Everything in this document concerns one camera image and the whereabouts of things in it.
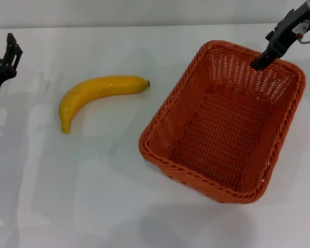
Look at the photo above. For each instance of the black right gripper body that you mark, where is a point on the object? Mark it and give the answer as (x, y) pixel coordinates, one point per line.
(286, 31)

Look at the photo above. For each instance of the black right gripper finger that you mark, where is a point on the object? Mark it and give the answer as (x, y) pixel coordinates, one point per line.
(262, 61)

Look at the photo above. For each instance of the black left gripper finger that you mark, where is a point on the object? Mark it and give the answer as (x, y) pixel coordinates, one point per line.
(13, 51)

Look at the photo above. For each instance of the orange woven plastic basket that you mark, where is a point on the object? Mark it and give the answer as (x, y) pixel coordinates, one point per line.
(222, 134)

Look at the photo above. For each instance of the yellow plastic banana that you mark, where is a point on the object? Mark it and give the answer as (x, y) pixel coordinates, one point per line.
(93, 87)

